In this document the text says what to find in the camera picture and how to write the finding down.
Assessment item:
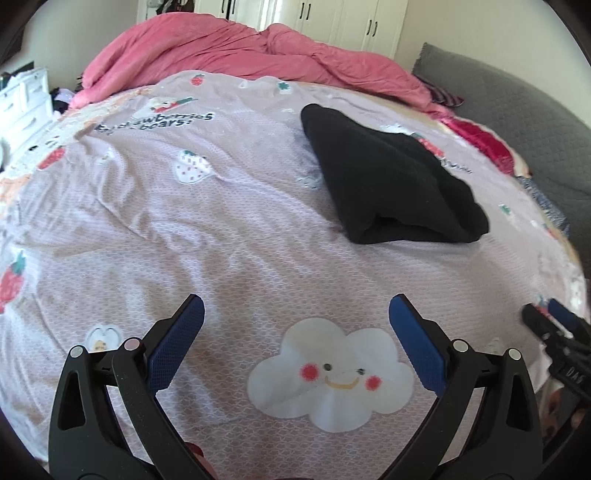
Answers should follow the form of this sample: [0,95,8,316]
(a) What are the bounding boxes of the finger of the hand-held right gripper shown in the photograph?
[547,298,591,339]
[521,304,562,345]

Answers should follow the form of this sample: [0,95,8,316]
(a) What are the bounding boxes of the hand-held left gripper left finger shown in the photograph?
[48,294,218,480]

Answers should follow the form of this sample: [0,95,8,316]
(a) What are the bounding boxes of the hanging bags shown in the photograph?
[145,0,195,14]

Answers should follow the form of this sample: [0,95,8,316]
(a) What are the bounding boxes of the dark clothes pile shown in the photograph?
[51,85,77,112]

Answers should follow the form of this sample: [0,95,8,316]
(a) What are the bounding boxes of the white wardrobe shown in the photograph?
[194,0,410,59]

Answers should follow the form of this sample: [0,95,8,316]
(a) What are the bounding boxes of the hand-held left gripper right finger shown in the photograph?
[389,294,544,480]

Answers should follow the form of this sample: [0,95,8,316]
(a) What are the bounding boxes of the pink duvet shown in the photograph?
[69,19,456,117]

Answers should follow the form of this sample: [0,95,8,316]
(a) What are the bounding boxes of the red cloth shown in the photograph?
[442,117,516,175]

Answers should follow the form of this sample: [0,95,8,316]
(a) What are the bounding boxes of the striped pillow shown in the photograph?
[427,83,465,110]

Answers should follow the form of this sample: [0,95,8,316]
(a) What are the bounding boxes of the person's right hand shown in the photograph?
[540,380,588,442]

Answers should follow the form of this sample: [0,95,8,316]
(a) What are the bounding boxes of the black sweater with orange cuffs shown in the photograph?
[300,104,490,245]

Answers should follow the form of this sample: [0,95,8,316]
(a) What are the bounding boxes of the strawberry printed blanket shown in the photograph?
[0,69,588,468]

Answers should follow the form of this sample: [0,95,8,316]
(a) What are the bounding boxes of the blue floral cloth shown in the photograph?
[517,176,571,232]

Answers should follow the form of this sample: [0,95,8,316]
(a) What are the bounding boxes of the white drawer cabinet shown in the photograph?
[0,67,51,139]

